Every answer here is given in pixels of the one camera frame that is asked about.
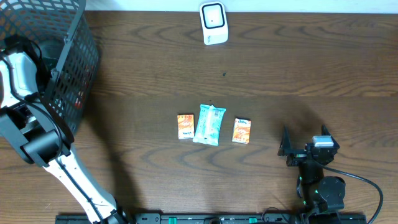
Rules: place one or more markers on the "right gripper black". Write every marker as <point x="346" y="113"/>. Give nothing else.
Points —
<point x="286" y="149"/>

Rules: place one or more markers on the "orange tissue pack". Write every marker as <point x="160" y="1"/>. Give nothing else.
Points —
<point x="186" y="128"/>
<point x="241" y="131"/>

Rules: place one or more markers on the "mint green wipes packet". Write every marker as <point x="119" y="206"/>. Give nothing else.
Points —
<point x="209" y="125"/>

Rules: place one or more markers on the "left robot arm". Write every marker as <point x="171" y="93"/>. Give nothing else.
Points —
<point x="41" y="137"/>

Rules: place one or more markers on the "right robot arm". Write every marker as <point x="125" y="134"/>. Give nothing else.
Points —
<point x="322" y="195"/>

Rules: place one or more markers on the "white barcode scanner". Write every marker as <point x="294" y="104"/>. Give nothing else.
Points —
<point x="214" y="23"/>

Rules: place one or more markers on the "grey plastic mesh basket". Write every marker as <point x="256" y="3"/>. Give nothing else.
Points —
<point x="68" y="49"/>

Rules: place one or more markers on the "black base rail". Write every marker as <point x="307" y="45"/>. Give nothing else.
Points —
<point x="155" y="218"/>

